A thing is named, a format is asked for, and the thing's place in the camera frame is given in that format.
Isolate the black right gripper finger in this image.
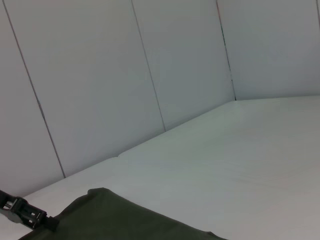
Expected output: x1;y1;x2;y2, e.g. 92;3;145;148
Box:
0;189;60;233

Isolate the dark green printed t-shirt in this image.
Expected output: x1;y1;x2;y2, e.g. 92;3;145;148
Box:
19;187;227;240

